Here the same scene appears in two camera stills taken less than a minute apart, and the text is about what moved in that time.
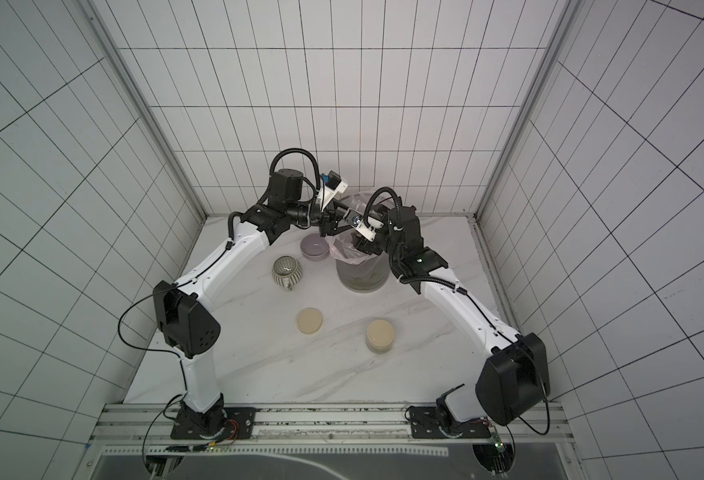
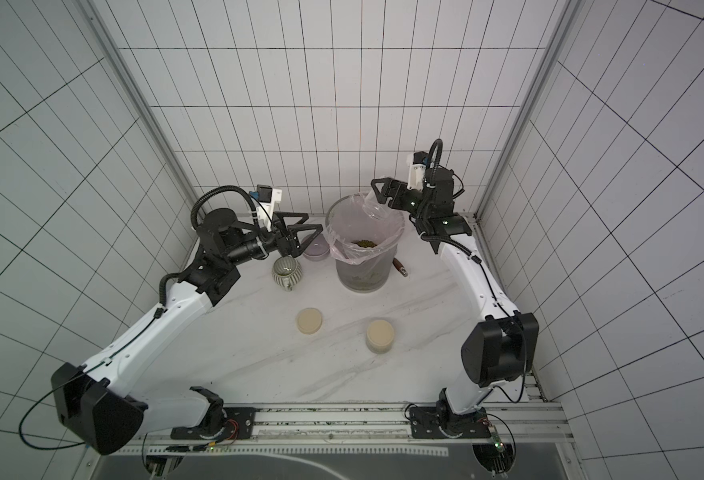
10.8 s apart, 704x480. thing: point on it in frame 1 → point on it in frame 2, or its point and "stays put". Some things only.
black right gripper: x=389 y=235 → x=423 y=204
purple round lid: x=314 y=247 stays put
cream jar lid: x=309 y=321 stays put
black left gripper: x=331 y=225 → x=292 y=247
